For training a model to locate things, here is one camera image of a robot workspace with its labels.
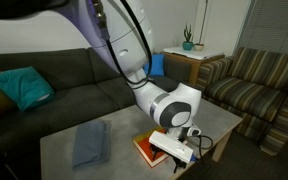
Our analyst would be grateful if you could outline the white flat board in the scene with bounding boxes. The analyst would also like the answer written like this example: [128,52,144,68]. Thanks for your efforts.
[162,45,226,61]

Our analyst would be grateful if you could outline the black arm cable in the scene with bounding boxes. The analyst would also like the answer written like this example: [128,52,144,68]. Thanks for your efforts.
[90,0,153,90]

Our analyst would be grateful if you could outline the dark grey patterned sofa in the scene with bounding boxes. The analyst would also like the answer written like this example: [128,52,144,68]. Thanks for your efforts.
[0,44,193,161]

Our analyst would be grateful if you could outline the folded blue-grey cloth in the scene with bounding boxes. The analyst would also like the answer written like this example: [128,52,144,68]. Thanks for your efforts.
[71,119,113,170]

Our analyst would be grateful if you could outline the wooden table leg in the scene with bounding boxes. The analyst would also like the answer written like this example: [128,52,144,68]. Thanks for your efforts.
[211,129,233,163]

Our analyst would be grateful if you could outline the teal cushion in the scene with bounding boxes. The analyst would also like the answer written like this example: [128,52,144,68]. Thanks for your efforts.
[0,65,56,112]

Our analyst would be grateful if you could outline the blue cushion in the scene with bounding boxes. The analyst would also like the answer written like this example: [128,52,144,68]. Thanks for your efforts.
[143,53,166,78]

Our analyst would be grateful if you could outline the grey window blinds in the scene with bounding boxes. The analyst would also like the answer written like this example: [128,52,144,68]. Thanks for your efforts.
[237,0,288,56]

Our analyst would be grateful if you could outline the wooden side table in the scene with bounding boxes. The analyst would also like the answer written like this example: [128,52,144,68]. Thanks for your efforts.
[160,50,226,94]

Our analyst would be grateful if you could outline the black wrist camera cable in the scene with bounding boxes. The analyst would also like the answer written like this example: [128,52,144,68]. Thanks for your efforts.
[183,134,215,164]

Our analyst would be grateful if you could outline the striped armchair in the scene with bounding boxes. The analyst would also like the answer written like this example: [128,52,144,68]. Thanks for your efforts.
[195,46,288,157]

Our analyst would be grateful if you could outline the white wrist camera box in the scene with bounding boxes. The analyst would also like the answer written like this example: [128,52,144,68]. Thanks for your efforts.
[148,130,195,164]

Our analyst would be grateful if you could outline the teal pot with plant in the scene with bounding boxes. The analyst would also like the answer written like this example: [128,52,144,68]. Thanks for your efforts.
[182,23,195,52]

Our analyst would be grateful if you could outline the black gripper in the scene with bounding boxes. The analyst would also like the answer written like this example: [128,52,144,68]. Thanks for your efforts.
[152,127,190,174]

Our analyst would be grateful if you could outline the small white plant pot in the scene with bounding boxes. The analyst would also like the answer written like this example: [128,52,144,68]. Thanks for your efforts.
[193,0,210,52]

